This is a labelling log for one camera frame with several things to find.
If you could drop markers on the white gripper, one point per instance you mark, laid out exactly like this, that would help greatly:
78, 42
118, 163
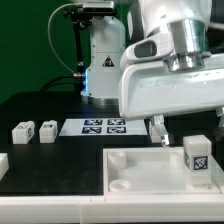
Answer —
147, 88

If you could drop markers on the white square tabletop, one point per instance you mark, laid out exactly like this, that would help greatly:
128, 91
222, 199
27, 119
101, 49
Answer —
154, 171

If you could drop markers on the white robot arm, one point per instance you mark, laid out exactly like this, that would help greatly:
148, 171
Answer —
182, 22

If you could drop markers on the paper sheet with tags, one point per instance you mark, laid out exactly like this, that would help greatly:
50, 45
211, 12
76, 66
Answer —
102, 126

